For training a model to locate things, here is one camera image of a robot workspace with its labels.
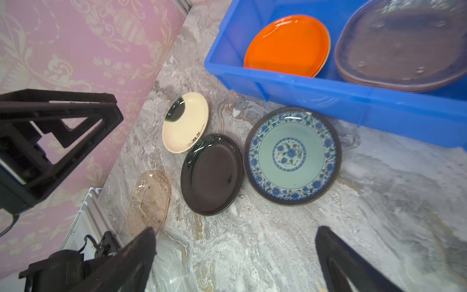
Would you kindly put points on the blue plastic bin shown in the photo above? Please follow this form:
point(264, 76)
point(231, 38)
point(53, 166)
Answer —
point(437, 117)

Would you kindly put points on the aluminium frame rail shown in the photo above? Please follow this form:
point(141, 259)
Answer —
point(90, 219)

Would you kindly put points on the black round plate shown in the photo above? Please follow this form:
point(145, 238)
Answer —
point(212, 174)

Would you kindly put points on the orange plastic plate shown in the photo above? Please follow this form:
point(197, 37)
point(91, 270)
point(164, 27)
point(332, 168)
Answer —
point(296, 44)

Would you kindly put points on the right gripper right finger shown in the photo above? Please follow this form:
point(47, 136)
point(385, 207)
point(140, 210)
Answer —
point(341, 264)

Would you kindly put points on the brown clear plate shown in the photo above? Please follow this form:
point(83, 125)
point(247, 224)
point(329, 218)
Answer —
point(412, 46)
point(149, 203)

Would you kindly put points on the left corner aluminium post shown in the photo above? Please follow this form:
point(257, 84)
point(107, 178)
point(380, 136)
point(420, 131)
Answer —
point(184, 6)

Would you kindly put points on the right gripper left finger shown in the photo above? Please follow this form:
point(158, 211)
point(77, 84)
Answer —
point(126, 271)

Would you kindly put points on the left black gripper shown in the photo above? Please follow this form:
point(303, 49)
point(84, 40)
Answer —
point(79, 121)

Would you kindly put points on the blue floral patterned plate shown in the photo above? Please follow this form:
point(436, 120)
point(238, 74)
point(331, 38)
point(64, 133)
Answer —
point(292, 156)

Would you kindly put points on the cream plate left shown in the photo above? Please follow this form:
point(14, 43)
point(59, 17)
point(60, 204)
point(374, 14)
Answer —
point(185, 122)

